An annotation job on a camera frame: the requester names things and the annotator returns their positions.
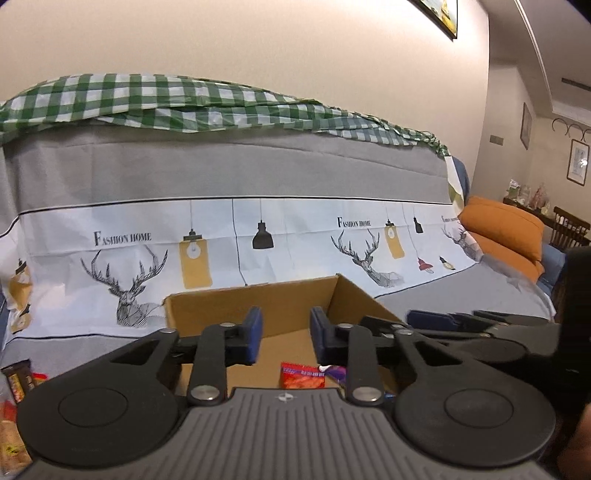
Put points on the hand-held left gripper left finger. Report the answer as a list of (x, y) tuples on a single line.
[(253, 334)]

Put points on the ceiling air vent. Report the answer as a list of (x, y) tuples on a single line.
[(577, 84)]

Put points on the red orange snack packet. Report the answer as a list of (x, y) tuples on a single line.
[(302, 376)]

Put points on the purple snack packet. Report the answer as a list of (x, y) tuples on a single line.
[(336, 373)]

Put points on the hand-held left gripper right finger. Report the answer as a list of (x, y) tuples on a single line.
[(318, 334)]

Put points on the green checked cloth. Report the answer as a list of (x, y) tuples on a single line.
[(138, 97)]

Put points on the wall light switch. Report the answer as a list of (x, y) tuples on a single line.
[(496, 139)]

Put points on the small framed wall picture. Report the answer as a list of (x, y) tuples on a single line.
[(526, 124)]

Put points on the pile of snack packets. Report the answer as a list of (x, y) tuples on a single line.
[(18, 381)]

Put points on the dark framed wall picture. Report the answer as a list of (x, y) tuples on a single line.
[(443, 14)]

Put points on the dark wooden chair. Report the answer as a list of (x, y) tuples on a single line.
[(570, 226)]

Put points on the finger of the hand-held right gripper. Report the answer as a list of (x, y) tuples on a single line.
[(508, 344), (429, 321)]

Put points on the orange pillow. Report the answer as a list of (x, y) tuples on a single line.
[(503, 226)]

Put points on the brown cardboard box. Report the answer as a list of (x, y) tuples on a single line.
[(286, 304)]

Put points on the light framed wall picture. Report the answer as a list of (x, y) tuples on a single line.
[(578, 161)]

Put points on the person's right forearm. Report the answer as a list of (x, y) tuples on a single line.
[(582, 443)]

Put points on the group of small ornaments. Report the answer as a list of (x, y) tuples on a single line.
[(521, 191)]

